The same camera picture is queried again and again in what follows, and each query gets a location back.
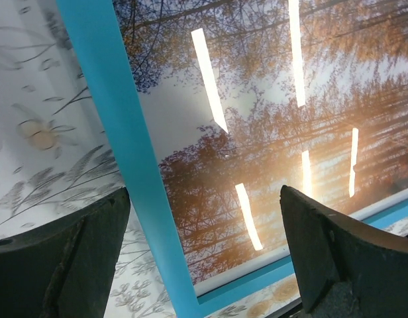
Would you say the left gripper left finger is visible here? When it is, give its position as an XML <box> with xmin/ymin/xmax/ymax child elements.
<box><xmin>0</xmin><ymin>187</ymin><xmax>130</xmax><ymax>317</ymax></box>

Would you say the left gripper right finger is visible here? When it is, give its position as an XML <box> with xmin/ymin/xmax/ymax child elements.
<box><xmin>280</xmin><ymin>185</ymin><xmax>408</xmax><ymax>317</ymax></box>

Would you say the blue picture frame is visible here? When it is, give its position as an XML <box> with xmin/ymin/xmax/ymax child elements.
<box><xmin>58</xmin><ymin>1</ymin><xmax>408</xmax><ymax>317</ymax></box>

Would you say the autumn forest photo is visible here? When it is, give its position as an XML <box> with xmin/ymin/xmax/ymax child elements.
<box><xmin>113</xmin><ymin>1</ymin><xmax>408</xmax><ymax>285</ymax></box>

